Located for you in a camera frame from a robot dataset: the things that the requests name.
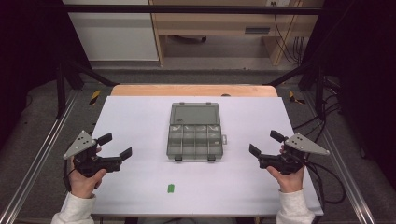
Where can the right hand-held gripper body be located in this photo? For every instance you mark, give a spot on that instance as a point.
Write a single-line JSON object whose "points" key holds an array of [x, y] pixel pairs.
{"points": [[300, 144]]}

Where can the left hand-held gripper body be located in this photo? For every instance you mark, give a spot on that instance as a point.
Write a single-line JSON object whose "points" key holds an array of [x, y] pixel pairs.
{"points": [[83, 146]]}

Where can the small green block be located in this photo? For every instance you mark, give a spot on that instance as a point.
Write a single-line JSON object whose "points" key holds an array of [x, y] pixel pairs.
{"points": [[171, 188]]}

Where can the clear grey compartment box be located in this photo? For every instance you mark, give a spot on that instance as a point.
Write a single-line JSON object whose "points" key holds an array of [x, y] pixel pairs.
{"points": [[194, 137]]}

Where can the person's left hand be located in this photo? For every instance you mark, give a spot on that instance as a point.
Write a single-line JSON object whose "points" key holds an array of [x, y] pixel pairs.
{"points": [[81, 185]]}

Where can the person's right hand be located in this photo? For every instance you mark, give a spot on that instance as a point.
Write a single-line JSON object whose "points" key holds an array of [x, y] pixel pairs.
{"points": [[291, 183]]}

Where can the yellow clamp right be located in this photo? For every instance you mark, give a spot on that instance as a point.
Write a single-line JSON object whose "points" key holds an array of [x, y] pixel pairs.
{"points": [[294, 98]]}

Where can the yellow clamp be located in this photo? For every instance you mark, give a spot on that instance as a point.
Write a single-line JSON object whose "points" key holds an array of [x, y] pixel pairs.
{"points": [[95, 97], [294, 98]]}

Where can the yellow clamp left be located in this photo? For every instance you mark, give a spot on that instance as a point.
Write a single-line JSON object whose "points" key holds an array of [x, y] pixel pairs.
{"points": [[95, 97]]}

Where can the black metal stand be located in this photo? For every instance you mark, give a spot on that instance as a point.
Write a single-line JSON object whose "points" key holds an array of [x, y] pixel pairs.
{"points": [[60, 90], [319, 90]]}

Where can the wooden table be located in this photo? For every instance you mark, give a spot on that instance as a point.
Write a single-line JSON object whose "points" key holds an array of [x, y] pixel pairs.
{"points": [[193, 90]]}

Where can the white cabinet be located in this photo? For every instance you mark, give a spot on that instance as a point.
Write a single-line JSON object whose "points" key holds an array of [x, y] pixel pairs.
{"points": [[115, 34]]}

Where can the wooden desk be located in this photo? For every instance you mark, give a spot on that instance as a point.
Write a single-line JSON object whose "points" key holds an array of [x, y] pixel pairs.
{"points": [[218, 23]]}

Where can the aluminium rail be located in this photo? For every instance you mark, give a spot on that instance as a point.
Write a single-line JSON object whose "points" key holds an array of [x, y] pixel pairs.
{"points": [[40, 155], [342, 168]]}

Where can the black horizontal frame bar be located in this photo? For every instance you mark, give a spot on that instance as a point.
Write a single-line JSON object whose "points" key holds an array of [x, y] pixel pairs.
{"points": [[186, 9]]}

